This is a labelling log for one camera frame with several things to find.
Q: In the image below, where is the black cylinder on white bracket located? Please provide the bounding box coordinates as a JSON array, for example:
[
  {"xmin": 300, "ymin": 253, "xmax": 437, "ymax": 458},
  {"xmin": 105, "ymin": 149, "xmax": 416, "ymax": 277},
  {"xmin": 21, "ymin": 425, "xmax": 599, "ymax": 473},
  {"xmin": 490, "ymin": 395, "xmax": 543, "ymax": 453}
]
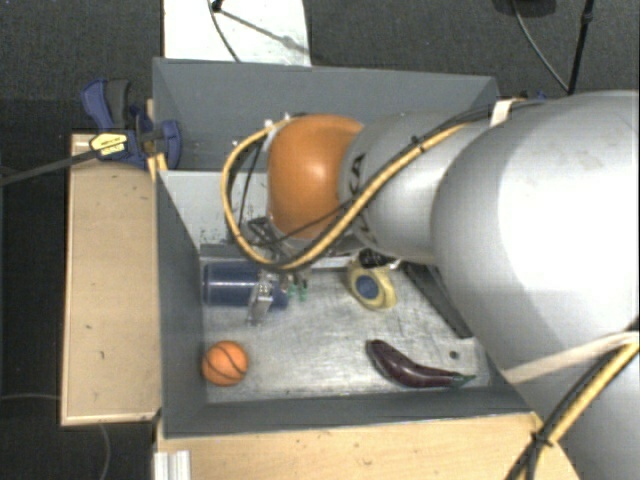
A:
[{"xmin": 310, "ymin": 247, "xmax": 402, "ymax": 272}]

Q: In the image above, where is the orange ball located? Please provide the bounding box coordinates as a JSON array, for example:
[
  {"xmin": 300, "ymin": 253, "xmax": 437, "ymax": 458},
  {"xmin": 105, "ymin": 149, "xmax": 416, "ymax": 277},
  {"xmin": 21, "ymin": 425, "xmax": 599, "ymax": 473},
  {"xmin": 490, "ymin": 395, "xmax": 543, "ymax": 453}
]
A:
[{"xmin": 201, "ymin": 340, "xmax": 250, "ymax": 388}]

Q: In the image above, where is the purple toy eggplant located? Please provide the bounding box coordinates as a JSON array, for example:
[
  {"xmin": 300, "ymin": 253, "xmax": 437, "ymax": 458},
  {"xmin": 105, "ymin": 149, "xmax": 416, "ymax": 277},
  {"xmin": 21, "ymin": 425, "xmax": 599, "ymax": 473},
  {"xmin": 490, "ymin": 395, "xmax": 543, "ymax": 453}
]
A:
[{"xmin": 365, "ymin": 338, "xmax": 478, "ymax": 390}]

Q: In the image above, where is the yellow and blue round object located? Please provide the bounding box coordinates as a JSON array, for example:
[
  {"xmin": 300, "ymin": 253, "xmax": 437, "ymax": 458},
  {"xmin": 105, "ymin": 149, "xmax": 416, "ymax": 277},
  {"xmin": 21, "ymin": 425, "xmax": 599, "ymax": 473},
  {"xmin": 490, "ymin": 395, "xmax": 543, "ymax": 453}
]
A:
[{"xmin": 346, "ymin": 262, "xmax": 400, "ymax": 312}]

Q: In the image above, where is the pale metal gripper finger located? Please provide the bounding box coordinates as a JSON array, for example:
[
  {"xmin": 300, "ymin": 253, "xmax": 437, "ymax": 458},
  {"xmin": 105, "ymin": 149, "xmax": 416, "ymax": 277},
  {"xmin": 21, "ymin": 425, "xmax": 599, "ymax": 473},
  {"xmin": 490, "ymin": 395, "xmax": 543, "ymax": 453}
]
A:
[
  {"xmin": 246, "ymin": 291, "xmax": 265, "ymax": 326},
  {"xmin": 258, "ymin": 278, "xmax": 277, "ymax": 315}
]

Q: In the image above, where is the pale wood board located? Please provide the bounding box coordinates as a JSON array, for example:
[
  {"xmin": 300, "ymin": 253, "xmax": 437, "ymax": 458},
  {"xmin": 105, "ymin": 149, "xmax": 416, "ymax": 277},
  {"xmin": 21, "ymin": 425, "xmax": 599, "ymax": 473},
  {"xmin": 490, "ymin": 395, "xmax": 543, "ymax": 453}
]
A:
[{"xmin": 60, "ymin": 132, "xmax": 164, "ymax": 427}]

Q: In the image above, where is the grey metal bin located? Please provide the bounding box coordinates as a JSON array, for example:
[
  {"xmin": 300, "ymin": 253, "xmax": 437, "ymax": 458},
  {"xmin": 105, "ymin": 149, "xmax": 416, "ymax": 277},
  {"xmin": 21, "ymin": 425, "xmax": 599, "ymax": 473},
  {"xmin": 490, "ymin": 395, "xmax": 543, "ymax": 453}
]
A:
[{"xmin": 151, "ymin": 56, "xmax": 532, "ymax": 438}]

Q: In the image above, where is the dark blue can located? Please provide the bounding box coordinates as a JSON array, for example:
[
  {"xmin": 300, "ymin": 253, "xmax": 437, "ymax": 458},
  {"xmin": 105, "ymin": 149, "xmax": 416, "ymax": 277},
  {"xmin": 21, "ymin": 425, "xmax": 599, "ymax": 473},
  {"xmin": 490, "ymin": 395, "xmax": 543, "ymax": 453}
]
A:
[{"xmin": 201, "ymin": 261, "xmax": 291, "ymax": 312}]

